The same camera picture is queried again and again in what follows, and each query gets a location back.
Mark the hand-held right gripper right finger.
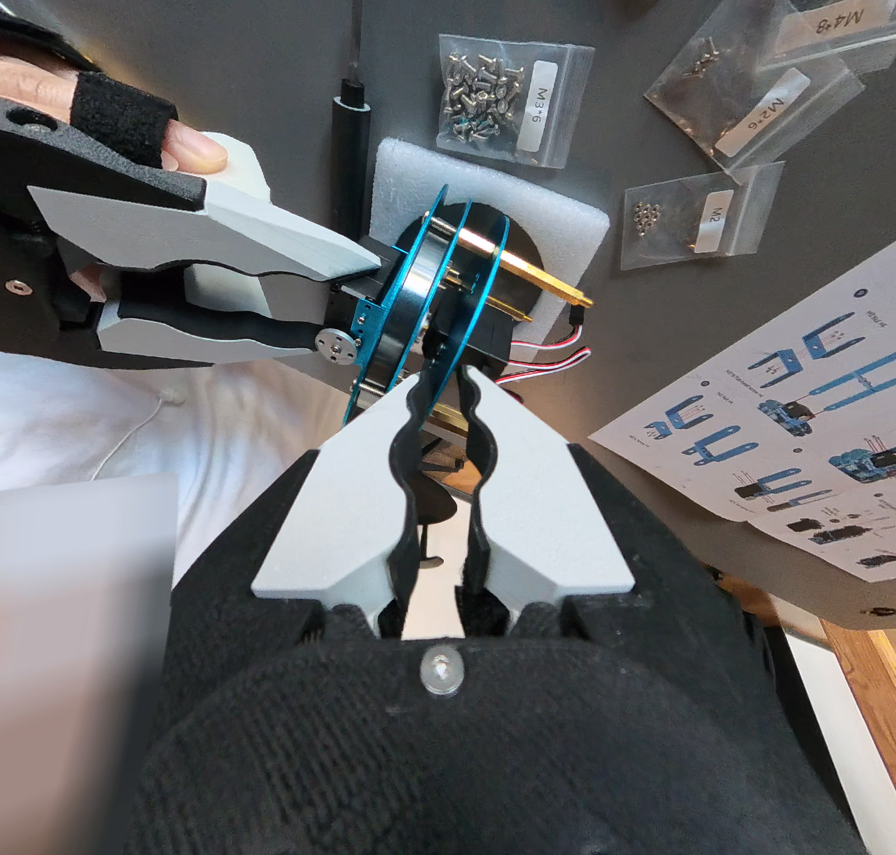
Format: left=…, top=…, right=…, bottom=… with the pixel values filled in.
left=458, top=367, right=637, bottom=632

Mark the bag of silver screws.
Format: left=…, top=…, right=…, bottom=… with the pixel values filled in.
left=435, top=33, right=596, bottom=169

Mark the white foam block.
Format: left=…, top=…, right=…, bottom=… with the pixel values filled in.
left=370, top=138, right=609, bottom=352

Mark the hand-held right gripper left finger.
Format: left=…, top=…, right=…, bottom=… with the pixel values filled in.
left=250, top=372, right=429, bottom=638

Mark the person's left hand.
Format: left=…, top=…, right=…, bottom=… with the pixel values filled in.
left=0, top=54, right=230, bottom=175

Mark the printed instruction sheet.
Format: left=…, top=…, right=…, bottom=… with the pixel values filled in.
left=588, top=243, right=896, bottom=583

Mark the person's white shirt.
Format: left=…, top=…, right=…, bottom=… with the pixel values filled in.
left=0, top=351, right=368, bottom=590

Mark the red white servo cable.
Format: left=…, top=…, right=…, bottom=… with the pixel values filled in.
left=498, top=311, right=595, bottom=389

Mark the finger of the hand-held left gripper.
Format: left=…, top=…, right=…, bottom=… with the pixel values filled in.
left=94, top=266, right=330, bottom=368
left=28, top=133, right=382, bottom=284

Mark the clear bag of small nuts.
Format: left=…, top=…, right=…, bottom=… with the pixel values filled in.
left=619, top=162, right=785, bottom=271

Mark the black screwdriver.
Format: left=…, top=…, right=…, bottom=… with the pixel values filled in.
left=330, top=0, right=372, bottom=240

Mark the clear screw bag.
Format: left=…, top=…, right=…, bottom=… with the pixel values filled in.
left=759, top=0, right=896, bottom=76
left=643, top=0, right=865, bottom=184

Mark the blue robot arm base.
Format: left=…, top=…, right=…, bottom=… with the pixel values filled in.
left=315, top=183, right=596, bottom=464

